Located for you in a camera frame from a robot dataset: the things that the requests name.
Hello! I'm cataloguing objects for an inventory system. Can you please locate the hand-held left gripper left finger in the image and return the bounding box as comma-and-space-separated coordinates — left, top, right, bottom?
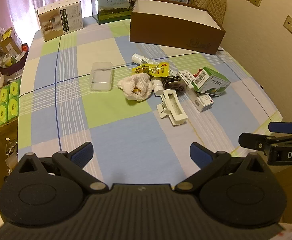
5, 142, 108, 194

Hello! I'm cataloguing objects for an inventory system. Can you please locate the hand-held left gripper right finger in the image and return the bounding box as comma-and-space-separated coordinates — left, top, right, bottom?
175, 142, 281, 193

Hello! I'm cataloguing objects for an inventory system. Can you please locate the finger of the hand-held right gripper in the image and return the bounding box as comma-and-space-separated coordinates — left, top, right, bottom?
269, 121, 292, 134
238, 132, 276, 153

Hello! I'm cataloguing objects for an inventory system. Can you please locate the long white box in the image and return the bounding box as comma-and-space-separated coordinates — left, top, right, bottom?
177, 69, 214, 113

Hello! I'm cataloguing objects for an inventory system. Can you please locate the white hair claw clip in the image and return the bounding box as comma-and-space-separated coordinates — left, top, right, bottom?
156, 90, 188, 126

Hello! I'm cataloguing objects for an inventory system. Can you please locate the green and white box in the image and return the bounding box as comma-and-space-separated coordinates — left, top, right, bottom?
191, 66, 231, 96

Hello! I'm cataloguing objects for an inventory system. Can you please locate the dark velvet scrunchie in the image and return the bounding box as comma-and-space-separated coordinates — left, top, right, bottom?
162, 70, 186, 91

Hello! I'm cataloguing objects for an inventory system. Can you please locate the clear plastic box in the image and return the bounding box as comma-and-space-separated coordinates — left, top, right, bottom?
89, 62, 114, 92

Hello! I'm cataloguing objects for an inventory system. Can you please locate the small white bottle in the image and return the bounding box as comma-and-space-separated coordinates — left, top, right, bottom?
150, 77, 164, 97

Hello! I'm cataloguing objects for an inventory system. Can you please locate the white waffle cloth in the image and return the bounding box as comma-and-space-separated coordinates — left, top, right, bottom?
118, 73, 153, 102

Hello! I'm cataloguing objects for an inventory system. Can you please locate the yellow snack pouch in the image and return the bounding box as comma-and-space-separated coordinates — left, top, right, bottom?
132, 62, 171, 77

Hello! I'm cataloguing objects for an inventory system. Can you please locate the white capped squeeze tube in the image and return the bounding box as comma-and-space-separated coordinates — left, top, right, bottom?
132, 53, 159, 67

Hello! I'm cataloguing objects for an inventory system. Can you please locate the brown cardboard box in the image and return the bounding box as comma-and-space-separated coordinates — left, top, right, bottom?
129, 0, 226, 55

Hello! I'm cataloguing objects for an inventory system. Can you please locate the checkered tablecloth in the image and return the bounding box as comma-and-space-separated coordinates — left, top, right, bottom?
17, 15, 284, 188

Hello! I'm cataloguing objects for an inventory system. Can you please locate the green tissue multipack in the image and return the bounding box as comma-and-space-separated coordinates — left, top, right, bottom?
0, 79, 22, 128

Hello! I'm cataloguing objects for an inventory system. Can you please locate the maroon box of clutter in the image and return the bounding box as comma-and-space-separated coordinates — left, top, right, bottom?
0, 27, 30, 76

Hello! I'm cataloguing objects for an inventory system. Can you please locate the beige printed carton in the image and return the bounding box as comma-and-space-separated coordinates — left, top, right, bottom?
37, 0, 84, 42

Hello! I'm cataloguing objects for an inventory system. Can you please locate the chair with quilted beige cover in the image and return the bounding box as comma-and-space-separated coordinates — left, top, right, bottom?
190, 0, 227, 27

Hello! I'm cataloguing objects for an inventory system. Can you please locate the light blue milk carton box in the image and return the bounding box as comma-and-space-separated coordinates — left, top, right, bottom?
90, 0, 154, 25

